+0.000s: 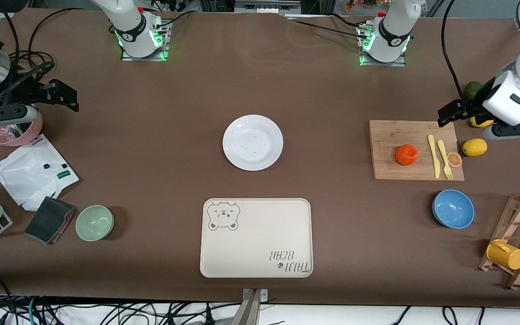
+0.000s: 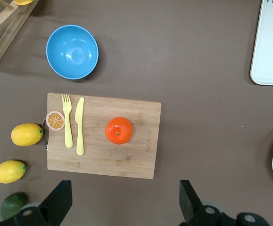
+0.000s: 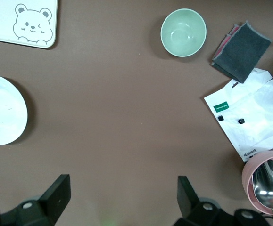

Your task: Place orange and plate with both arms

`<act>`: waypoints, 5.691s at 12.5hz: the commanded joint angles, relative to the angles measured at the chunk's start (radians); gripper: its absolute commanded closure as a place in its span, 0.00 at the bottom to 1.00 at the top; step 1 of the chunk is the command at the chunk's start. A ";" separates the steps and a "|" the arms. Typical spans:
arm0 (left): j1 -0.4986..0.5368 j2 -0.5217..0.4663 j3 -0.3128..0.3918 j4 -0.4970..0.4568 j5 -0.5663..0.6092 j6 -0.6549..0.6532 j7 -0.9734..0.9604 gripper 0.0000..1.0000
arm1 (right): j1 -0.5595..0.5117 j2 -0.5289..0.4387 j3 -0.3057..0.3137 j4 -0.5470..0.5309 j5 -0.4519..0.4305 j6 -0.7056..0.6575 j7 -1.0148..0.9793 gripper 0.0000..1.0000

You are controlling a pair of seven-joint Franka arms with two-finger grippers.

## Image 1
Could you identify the white round plate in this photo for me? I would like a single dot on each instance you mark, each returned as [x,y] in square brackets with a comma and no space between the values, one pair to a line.
[253,142]

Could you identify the cream tray with bear print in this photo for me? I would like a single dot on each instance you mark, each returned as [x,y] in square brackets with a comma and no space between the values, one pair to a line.
[255,239]

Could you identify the grey and pink folded cloth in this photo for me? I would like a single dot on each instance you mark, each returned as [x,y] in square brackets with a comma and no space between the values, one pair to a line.
[48,219]

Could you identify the wooden cutting board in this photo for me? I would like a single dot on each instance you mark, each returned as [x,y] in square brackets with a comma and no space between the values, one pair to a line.
[386,153]

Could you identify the pink bowl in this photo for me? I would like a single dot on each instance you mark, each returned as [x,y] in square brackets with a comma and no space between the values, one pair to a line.
[32,133]

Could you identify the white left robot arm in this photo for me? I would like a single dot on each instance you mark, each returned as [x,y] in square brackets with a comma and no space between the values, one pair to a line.
[393,27]

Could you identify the yellow plastic knife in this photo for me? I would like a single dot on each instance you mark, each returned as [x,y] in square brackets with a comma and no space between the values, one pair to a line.
[434,158]

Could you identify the wooden cup rack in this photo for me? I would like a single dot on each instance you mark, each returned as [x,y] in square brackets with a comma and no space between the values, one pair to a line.
[513,222]

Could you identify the green avocado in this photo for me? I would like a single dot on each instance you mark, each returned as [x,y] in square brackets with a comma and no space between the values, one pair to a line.
[471,91]

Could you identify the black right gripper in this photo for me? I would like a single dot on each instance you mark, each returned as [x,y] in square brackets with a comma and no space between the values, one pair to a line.
[26,91]

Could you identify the pale green bowl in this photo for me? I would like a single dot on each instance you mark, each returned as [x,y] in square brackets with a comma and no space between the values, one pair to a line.
[95,223]

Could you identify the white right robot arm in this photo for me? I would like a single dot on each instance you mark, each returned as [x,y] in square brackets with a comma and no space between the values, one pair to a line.
[136,27]

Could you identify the white plastic bag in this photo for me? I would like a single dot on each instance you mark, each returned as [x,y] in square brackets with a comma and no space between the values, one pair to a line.
[30,176]

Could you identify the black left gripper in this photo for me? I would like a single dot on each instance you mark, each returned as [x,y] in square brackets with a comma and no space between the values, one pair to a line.
[475,103]

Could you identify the orange slice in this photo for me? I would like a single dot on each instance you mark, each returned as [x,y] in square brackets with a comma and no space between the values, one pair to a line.
[454,159]

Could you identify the metal table bracket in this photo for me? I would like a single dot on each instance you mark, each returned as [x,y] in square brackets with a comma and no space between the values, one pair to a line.
[251,311]

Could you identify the orange fruit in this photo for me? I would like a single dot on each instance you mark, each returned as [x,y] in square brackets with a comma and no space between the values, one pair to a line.
[406,155]

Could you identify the yellow cup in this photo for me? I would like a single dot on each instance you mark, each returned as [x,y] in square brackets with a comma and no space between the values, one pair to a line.
[506,255]

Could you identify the yellow plastic fork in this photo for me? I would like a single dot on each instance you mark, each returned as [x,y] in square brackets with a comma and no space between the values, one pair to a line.
[443,155]

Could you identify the blue bowl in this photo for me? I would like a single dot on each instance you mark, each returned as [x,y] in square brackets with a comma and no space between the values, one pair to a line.
[453,209]

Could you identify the yellow lemon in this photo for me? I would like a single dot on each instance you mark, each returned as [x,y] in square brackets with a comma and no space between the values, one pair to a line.
[479,123]
[474,147]

